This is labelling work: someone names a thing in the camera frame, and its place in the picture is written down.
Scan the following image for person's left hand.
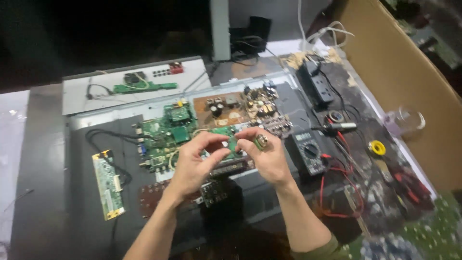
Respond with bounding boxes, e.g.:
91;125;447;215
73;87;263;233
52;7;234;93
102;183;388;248
164;131;232;203

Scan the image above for person's right hand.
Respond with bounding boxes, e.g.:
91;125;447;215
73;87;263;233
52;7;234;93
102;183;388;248
235;126;295;188

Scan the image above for small green circuit board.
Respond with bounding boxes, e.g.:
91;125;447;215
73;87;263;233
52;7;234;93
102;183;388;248
201;126;250;161

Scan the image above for small dark green board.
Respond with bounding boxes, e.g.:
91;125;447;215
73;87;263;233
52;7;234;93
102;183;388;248
199;180;229;208

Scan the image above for pale board with many capacitors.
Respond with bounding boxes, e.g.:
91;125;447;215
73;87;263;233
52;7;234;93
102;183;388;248
258;115;294;139

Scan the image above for black narrow connector strip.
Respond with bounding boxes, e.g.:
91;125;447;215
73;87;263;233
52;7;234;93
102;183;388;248
209;159;256;177

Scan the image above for black digital multimeter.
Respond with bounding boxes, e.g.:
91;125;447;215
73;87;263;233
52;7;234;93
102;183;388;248
289;130;328;176

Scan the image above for large green main board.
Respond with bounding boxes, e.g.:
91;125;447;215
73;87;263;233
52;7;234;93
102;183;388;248
132;101;199;173

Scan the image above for dark brown circuit board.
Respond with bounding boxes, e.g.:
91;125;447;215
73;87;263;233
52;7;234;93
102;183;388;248
138;179;203;219

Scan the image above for beige board with coils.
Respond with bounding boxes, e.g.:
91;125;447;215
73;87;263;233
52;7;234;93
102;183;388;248
244;81;280;125

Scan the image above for brown power supply board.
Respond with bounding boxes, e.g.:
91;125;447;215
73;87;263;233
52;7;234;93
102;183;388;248
193;92;250;129

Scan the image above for red multimeter lead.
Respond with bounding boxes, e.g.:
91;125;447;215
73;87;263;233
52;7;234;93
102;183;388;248
319;131;365;218

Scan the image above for soldering iron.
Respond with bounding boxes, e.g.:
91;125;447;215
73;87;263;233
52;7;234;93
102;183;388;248
313;122;358;133

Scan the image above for long green strip board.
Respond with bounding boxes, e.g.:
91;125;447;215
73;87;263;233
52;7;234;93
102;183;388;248
91;149;126;221

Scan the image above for black power strip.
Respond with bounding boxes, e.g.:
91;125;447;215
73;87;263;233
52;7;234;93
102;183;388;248
296;59;335;109

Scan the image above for narrow green circuit board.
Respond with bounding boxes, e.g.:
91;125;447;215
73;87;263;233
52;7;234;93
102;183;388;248
113;81;178;95

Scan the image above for olive green sleeve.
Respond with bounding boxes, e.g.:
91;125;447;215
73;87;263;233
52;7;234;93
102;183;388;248
289;234;352;260

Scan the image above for television back panel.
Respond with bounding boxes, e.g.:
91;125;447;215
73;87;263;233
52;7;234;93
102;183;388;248
64;70;361;260

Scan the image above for yellow solder spool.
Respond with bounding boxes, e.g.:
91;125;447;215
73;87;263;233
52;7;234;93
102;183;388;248
368;140;387;156

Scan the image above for grey metal panel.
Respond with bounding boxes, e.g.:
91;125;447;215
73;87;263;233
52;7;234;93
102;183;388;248
61;56;212;116

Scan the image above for black power adapter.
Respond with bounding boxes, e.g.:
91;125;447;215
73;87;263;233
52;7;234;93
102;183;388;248
230;16;272;58

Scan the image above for brown cardboard sheet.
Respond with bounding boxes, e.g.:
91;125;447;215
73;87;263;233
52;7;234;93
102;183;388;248
334;0;462;192

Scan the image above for black cable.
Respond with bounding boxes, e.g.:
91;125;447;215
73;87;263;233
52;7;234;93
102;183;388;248
85;129;159;186

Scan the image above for white cables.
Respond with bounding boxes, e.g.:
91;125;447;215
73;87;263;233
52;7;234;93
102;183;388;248
297;0;355;51

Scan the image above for red handled pliers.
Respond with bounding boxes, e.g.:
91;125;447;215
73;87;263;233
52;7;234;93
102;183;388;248
388;166;435;212

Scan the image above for white post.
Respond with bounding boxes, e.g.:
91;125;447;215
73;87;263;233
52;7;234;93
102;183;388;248
210;0;231;61

